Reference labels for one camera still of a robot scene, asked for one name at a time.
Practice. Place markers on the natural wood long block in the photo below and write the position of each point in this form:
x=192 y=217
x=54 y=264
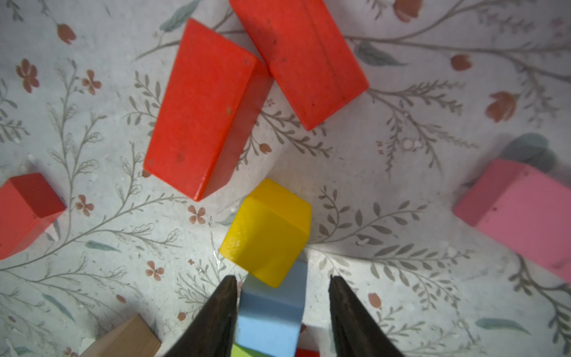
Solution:
x=133 y=338

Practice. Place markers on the small red cube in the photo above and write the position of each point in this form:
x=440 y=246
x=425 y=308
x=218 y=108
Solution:
x=307 y=353

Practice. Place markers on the light blue block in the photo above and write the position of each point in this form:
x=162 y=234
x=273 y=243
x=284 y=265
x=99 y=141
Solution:
x=269 y=319

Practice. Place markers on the pink block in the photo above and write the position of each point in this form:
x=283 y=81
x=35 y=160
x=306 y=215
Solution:
x=523 y=209

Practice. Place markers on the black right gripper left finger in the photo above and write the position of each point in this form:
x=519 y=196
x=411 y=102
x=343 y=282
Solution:
x=211 y=332

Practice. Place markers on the green cube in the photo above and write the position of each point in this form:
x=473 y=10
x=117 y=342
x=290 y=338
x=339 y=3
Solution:
x=239 y=351

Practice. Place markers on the red block left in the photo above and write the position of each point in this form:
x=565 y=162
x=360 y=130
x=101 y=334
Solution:
x=28 y=206

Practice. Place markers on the long red block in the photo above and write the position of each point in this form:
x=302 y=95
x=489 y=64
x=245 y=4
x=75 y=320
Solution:
x=306 y=54
x=213 y=99

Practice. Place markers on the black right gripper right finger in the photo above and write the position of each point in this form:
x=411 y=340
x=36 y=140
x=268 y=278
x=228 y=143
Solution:
x=355 y=333

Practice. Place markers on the yellow cube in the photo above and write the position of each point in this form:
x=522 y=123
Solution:
x=268 y=233

